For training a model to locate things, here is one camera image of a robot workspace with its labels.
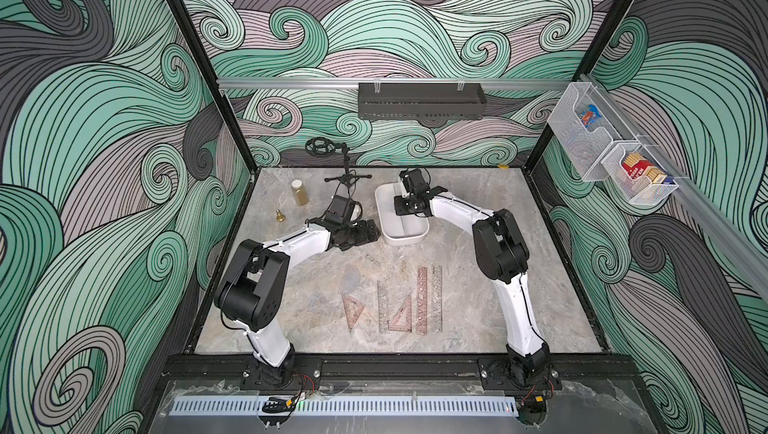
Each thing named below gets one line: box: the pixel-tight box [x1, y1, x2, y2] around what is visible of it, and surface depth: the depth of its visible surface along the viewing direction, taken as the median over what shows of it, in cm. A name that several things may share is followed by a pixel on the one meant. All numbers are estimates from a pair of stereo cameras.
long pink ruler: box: [416, 267, 427, 335], surface depth 87 cm
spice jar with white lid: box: [291, 179, 310, 206], surface depth 106 cm
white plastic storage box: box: [374, 182, 430, 246], surface depth 102 cm
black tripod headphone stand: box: [305, 137, 372, 188], surface depth 97 cm
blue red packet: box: [581, 104, 602, 129], surface depth 85 cm
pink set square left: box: [342, 295, 365, 331], surface depth 85 cm
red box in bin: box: [622, 152, 654, 179], surface depth 68 cm
